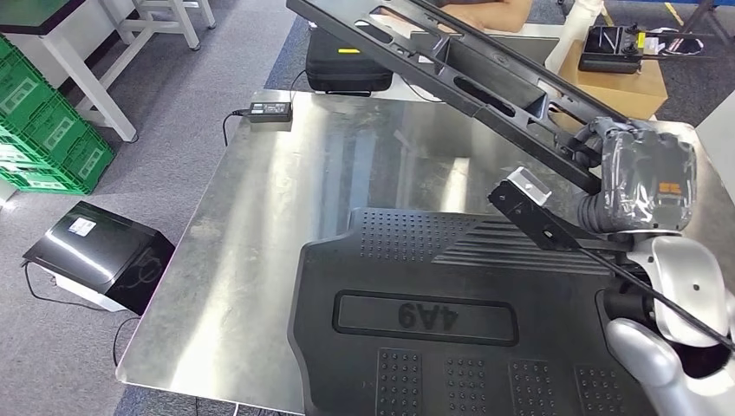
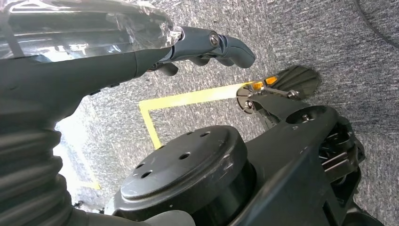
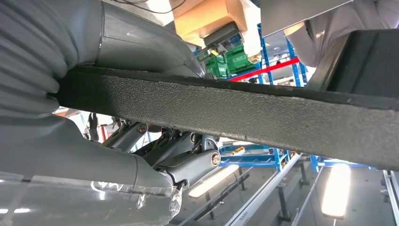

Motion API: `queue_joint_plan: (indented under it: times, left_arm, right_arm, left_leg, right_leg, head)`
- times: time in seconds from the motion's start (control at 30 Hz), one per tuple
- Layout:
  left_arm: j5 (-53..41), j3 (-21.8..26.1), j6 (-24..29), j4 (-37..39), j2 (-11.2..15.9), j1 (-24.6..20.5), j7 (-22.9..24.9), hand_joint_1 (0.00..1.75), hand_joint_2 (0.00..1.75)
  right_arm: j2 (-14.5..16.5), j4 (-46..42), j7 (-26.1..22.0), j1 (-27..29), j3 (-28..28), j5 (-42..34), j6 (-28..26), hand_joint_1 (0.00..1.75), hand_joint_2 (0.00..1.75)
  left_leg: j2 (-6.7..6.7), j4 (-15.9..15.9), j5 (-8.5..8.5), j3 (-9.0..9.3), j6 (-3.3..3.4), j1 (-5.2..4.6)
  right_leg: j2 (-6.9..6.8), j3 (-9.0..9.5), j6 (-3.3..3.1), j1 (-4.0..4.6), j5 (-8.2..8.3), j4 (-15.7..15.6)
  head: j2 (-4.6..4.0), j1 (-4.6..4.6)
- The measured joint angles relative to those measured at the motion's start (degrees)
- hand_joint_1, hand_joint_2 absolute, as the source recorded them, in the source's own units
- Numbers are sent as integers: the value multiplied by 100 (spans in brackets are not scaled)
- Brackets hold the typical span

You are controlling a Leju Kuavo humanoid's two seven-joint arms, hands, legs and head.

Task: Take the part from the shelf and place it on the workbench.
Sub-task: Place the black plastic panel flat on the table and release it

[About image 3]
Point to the ceiling light panel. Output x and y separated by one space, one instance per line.
336 190

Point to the red metal beam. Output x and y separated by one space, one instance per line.
265 70

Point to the brown cardboard box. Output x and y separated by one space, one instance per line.
202 18

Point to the green plastic crate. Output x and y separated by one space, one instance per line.
216 67
240 59

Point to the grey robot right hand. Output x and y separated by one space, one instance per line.
62 162

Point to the blue metal storage rack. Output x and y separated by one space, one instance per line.
265 53

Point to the person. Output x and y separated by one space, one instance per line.
367 15

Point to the blue metal frame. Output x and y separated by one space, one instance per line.
249 163
336 163

